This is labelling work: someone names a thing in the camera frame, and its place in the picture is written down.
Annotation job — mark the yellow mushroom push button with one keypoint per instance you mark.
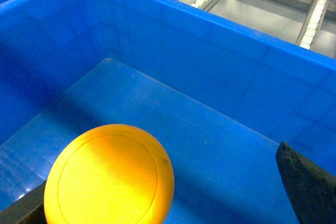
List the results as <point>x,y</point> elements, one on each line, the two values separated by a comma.
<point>114,173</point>

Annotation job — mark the blue crate centre upper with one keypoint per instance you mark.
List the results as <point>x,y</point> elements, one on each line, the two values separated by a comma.
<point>219,97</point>

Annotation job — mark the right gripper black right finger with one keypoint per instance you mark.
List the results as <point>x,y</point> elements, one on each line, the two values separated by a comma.
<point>309,187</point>

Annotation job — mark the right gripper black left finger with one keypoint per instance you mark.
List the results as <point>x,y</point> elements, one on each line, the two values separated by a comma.
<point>28,209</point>

